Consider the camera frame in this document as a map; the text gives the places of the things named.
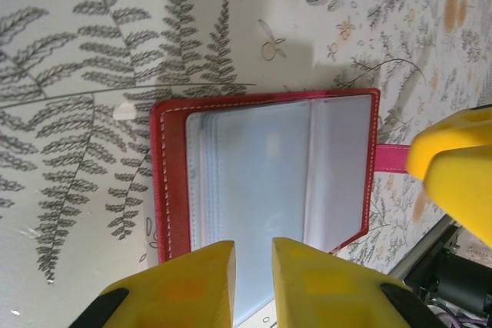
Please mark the red leather card holder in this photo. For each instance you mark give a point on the red leather card holder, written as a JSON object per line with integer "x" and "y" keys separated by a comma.
{"x": 175, "y": 189}

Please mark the blue credit card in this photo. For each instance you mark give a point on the blue credit card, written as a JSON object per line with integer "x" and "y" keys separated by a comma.
{"x": 261, "y": 189}

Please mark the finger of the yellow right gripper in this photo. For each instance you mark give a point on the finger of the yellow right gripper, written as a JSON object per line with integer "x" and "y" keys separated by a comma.
{"x": 457, "y": 163}

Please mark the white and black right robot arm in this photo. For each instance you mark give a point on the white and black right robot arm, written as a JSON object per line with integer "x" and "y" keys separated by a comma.
{"x": 461, "y": 285}

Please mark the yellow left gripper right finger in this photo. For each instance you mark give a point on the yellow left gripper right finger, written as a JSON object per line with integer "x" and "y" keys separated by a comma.
{"x": 326, "y": 293}

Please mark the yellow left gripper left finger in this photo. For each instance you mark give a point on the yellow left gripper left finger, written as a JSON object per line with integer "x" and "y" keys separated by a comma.
{"x": 180, "y": 293}

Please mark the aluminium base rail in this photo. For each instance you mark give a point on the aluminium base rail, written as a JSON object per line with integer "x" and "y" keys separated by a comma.
{"x": 424, "y": 249}

